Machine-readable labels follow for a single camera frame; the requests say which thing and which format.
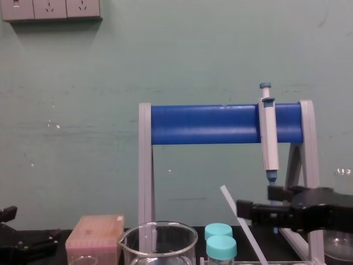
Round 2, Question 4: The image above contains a grey and blue pipette stand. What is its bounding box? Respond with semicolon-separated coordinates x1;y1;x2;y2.
138;99;327;265

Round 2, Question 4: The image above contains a large clear glass beaker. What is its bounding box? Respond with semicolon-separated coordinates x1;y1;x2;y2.
118;220;199;265

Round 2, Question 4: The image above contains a clear glass flask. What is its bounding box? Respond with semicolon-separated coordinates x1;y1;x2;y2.
322;167;353;265

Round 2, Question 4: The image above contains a clear plastic vial rack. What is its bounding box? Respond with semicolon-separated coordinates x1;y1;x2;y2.
199;256;314;265

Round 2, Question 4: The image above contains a grey wall socket panel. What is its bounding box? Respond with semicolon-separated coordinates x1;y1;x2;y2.
0;0;104;23

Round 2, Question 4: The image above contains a vial with teal cap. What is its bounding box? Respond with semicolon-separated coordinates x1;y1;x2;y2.
206;235;238;265
204;222;233;241

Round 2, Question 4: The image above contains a grey pipette with blue plunger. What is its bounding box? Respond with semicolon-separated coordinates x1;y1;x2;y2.
258;81;280;236

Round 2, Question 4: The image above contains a small clear glass beaker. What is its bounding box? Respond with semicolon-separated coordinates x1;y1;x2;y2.
68;255;98;265

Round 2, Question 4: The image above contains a pink pipette tip box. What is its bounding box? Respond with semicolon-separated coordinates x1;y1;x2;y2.
65;214;126;265

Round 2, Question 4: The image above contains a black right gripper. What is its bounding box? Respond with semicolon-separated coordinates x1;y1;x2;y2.
236;185;353;236

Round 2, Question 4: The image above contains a clear glass stirring rod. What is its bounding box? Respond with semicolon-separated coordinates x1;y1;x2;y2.
220;185;269;265

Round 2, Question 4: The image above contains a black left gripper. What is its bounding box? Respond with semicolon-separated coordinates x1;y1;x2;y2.
0;205;63;265

